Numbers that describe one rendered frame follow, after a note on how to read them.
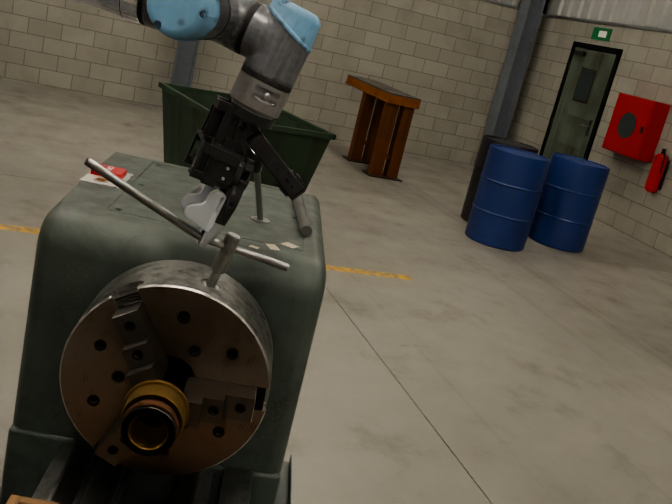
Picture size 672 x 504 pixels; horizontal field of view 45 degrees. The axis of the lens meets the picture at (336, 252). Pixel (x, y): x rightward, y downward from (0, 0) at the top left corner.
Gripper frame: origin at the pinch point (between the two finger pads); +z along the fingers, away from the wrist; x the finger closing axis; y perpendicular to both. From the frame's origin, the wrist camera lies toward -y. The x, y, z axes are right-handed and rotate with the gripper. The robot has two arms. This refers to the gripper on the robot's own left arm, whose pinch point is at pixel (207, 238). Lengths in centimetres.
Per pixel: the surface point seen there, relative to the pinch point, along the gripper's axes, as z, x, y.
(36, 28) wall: 131, -992, 29
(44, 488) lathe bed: 47.6, 0.7, 6.8
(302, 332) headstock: 11.8, -6.0, -23.6
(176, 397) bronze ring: 18.6, 14.2, -1.5
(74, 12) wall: 93, -994, -5
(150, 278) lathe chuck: 9.3, -1.1, 5.0
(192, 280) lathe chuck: 7.0, 0.1, -0.6
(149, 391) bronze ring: 18.8, 14.2, 2.3
